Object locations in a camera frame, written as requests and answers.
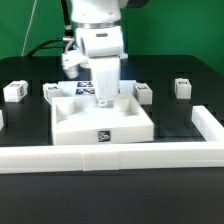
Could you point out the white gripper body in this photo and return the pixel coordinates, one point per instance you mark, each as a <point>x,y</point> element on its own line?
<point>105,73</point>

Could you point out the white square tabletop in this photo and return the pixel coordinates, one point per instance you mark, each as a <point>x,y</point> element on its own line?
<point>79,120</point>

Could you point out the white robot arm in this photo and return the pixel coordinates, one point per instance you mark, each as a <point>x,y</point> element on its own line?
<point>98,42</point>

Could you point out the white block left edge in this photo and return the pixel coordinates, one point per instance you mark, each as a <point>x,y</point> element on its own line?
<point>1,120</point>

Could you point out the white obstacle fence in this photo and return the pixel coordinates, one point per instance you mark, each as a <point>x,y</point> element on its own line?
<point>22,157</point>

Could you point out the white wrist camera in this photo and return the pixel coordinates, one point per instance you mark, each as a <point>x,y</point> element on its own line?
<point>71,60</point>

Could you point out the white marker base plate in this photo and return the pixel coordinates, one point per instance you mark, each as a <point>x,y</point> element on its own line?
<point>72,88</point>

